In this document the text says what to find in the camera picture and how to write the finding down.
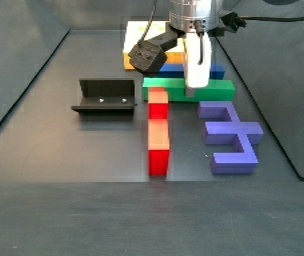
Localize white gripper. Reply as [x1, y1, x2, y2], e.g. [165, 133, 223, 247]
[183, 33, 212, 89]

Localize green rectangular block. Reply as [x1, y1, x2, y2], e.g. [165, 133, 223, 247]
[143, 78, 235, 102]

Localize yellow slotted board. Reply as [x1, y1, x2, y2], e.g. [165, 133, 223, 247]
[123, 21, 184, 70]

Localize blue rectangular block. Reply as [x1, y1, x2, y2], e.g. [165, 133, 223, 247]
[156, 64, 225, 80]

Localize purple branched block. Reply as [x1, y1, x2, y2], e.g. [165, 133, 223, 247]
[197, 101, 264, 174]

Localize red stepped block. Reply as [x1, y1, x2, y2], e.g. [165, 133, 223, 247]
[148, 87, 171, 176]

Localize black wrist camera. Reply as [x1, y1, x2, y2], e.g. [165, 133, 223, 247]
[128, 25, 184, 77]

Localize black angle bracket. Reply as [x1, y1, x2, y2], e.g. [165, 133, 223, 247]
[72, 78, 136, 113]

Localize black cable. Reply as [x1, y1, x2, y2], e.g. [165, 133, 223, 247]
[239, 11, 304, 24]

